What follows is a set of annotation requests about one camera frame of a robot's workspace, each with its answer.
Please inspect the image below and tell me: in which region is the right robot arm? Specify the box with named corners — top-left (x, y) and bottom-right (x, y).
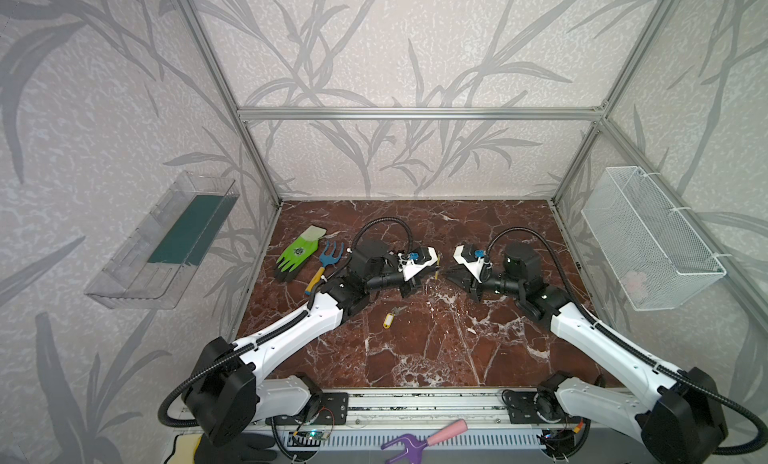
top-left (445, 243), bottom-right (728, 463)

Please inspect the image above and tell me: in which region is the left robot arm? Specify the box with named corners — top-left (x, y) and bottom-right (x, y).
top-left (180, 240), bottom-right (438, 447)

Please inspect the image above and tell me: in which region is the key with yellow cap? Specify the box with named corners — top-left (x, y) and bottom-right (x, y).
top-left (383, 306), bottom-right (406, 329)

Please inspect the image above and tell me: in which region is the green gardening glove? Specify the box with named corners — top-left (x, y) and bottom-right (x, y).
top-left (275, 225), bottom-right (326, 282)

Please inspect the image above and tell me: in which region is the green circuit board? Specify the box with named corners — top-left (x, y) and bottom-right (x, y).
top-left (290, 429), bottom-right (332, 447)

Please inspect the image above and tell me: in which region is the black rubber glove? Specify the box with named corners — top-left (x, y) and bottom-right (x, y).
top-left (194, 433), bottom-right (277, 464)

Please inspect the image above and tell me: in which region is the blue hand rake yellow handle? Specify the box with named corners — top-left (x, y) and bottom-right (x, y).
top-left (305, 241), bottom-right (344, 295)

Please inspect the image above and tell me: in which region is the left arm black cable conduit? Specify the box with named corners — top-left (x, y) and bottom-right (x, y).
top-left (157, 216), bottom-right (416, 429)

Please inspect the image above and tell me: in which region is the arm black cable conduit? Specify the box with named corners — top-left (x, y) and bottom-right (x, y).
top-left (157, 216), bottom-right (416, 429)
top-left (484, 226), bottom-right (768, 456)

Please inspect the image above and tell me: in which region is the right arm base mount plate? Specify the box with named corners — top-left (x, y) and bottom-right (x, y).
top-left (501, 389), bottom-right (565, 424)

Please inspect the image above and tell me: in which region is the aluminium front rail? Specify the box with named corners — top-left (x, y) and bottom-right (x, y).
top-left (173, 387), bottom-right (679, 435)

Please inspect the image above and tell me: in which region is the white wire mesh basket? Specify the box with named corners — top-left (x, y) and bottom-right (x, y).
top-left (582, 166), bottom-right (727, 311)

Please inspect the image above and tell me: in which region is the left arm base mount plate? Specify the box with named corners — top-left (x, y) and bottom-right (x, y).
top-left (275, 392), bottom-right (350, 426)

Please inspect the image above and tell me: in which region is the aluminium cage frame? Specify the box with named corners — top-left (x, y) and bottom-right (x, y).
top-left (167, 0), bottom-right (768, 339)

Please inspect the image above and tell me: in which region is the purple rake pink handle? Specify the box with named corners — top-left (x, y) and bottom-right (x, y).
top-left (380, 419), bottom-right (468, 464)

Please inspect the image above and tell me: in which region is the clear plastic wall tray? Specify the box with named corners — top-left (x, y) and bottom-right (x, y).
top-left (85, 171), bottom-right (240, 310)

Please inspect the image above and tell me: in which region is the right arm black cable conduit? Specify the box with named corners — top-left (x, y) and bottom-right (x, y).
top-left (484, 226), bottom-right (768, 456)

